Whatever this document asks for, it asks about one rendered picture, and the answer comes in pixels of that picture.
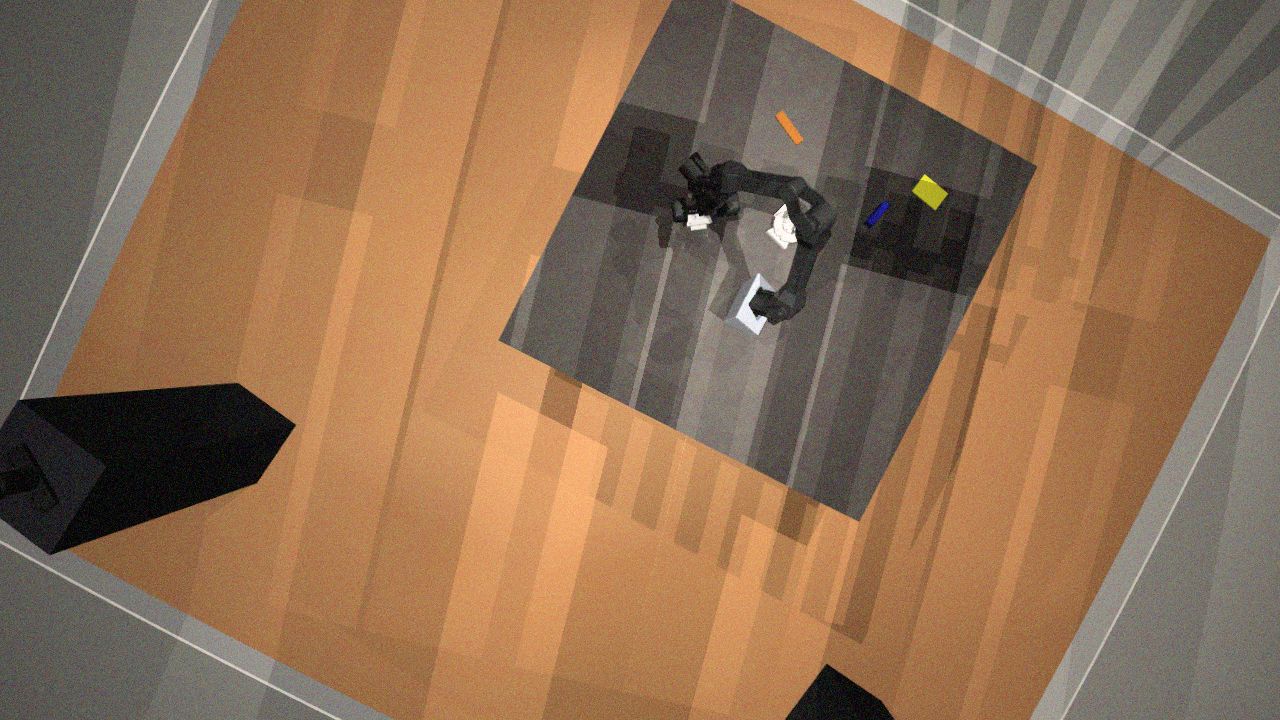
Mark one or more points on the yellow rectangular plate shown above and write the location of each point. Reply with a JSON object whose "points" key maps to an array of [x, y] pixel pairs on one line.
{"points": [[930, 192]]}

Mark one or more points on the orange flat bar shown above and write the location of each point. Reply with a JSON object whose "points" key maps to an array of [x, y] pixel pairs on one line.
{"points": [[788, 127]]}

